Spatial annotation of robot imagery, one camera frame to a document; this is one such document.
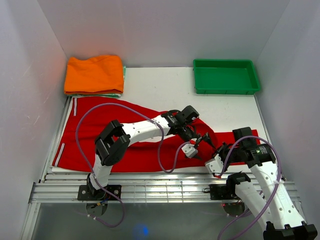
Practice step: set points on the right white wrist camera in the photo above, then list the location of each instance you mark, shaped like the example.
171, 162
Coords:
215, 166

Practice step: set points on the red trousers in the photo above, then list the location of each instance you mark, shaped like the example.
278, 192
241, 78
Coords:
90, 115

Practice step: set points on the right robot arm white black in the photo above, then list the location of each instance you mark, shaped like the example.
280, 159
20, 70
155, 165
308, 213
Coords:
273, 208

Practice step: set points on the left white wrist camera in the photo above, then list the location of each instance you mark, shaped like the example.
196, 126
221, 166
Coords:
189, 149

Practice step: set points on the aluminium rail frame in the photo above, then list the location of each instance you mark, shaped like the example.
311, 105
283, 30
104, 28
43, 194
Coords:
184, 185

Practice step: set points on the folded light green garment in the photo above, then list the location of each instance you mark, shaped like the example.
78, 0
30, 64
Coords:
120, 95

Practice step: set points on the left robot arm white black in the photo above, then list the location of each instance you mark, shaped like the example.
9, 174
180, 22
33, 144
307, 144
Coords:
113, 142

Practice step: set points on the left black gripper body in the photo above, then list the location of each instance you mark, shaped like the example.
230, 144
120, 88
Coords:
186, 133

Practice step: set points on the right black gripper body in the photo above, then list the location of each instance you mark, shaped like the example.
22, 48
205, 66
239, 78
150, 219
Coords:
223, 151

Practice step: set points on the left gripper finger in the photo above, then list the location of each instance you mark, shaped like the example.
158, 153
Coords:
206, 138
198, 156

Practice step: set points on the folded orange trousers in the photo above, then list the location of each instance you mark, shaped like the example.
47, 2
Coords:
110, 60

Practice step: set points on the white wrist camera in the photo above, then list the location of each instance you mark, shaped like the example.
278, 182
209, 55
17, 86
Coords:
189, 149
215, 166

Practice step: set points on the green plastic tray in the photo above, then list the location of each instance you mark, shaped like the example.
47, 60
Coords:
225, 77

